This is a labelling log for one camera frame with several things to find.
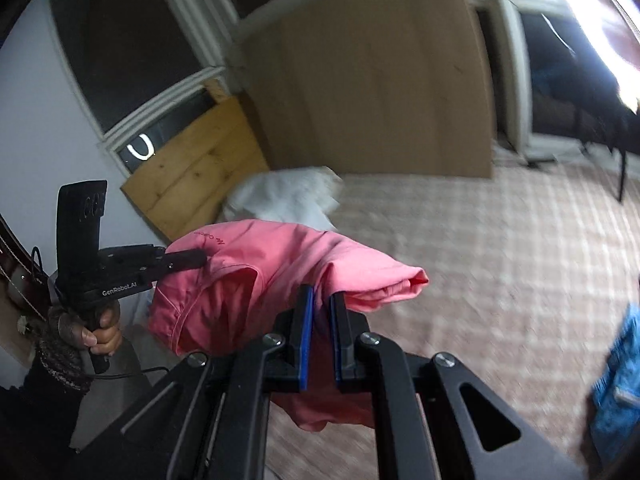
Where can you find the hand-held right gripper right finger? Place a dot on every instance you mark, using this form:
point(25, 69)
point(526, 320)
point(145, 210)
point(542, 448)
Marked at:
point(342, 345)

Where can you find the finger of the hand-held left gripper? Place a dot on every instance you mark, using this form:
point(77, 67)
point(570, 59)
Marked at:
point(187, 260)

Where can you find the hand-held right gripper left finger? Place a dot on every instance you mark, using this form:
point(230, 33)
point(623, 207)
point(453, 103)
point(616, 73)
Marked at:
point(306, 340)

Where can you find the pink t-shirt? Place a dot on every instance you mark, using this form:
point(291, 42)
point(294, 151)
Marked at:
point(250, 260)

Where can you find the blue striped garment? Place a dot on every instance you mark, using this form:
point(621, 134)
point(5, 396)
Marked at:
point(617, 385)

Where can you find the person's left forearm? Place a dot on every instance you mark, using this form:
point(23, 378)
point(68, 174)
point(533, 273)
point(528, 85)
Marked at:
point(55, 375)

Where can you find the person's left hand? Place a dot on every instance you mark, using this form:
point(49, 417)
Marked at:
point(110, 335)

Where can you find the yellow pine board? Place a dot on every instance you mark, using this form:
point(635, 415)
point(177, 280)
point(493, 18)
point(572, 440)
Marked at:
point(200, 170)

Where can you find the white garment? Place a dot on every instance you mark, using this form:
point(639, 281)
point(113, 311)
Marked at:
point(280, 195)

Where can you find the light wooden board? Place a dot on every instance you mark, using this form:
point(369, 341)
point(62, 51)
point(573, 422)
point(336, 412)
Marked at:
point(365, 75)

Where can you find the black tripod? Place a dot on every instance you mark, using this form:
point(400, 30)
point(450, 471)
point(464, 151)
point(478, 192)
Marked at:
point(622, 175)

